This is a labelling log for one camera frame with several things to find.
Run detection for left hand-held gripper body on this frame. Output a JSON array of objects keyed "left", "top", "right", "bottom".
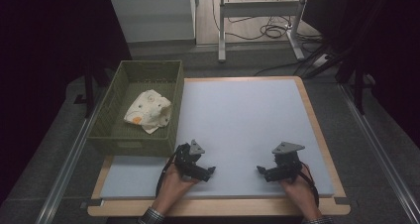
[{"left": 173, "top": 139, "right": 210, "bottom": 179}]

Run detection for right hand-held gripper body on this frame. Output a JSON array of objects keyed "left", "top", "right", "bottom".
[{"left": 266, "top": 141, "right": 306, "bottom": 182}]

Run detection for green woven basket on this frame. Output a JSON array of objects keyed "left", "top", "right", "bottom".
[{"left": 86, "top": 59, "right": 185, "bottom": 158}]

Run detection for cream patterned cloth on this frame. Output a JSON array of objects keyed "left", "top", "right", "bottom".
[{"left": 123, "top": 88, "right": 173, "bottom": 135}]

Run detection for person's right hand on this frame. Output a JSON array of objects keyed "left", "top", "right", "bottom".
[{"left": 279, "top": 166, "right": 323, "bottom": 220}]

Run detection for person's left hand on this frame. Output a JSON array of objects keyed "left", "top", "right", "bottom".
[{"left": 154, "top": 164, "right": 201, "bottom": 216}]

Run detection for light grey table mat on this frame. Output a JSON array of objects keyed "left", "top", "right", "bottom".
[{"left": 99, "top": 78, "right": 335, "bottom": 200}]

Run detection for black stand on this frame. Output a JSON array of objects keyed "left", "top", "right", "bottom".
[
  {"left": 73, "top": 60, "right": 97, "bottom": 119},
  {"left": 336, "top": 45, "right": 376, "bottom": 116}
]

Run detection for white power strip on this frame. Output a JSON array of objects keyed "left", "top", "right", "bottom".
[{"left": 311, "top": 53, "right": 330, "bottom": 68}]

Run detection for white cabinet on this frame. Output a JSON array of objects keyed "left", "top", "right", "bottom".
[{"left": 109, "top": 0, "right": 198, "bottom": 44}]

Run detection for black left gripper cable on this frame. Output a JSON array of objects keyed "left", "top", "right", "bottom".
[{"left": 155, "top": 147, "right": 182, "bottom": 198}]

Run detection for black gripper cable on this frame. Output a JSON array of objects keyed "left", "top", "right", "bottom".
[
  {"left": 298, "top": 162, "right": 321, "bottom": 208},
  {"left": 155, "top": 147, "right": 182, "bottom": 198}
]

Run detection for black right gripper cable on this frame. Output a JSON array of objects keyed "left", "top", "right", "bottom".
[{"left": 298, "top": 162, "right": 321, "bottom": 208}]

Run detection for metal floor rail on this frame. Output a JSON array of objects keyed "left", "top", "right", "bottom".
[
  {"left": 338, "top": 82, "right": 420, "bottom": 224},
  {"left": 34, "top": 87, "right": 107, "bottom": 224}
]

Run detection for black floor cable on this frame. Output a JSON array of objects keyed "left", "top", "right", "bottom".
[{"left": 253, "top": 59, "right": 312, "bottom": 77}]

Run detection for coiled black floor cables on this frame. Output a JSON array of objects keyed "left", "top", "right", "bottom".
[{"left": 211, "top": 0, "right": 323, "bottom": 44}]

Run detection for white desk frame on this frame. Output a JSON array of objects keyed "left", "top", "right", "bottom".
[{"left": 217, "top": 0, "right": 312, "bottom": 63}]

